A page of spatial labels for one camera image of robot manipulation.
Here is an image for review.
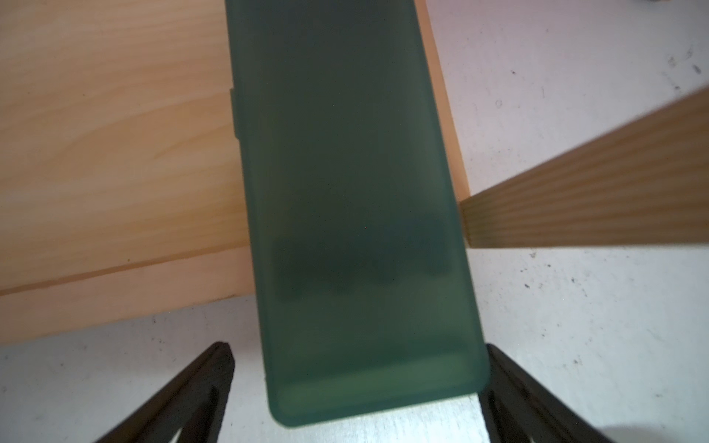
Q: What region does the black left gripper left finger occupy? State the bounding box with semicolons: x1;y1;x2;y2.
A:
99;341;234;442

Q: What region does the wooden shelf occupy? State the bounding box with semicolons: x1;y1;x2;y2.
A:
1;1;708;345

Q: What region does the dark green pencil case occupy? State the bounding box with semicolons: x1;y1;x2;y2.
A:
226;1;490;427

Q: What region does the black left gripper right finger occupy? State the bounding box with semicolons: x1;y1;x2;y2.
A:
479;343;610;443

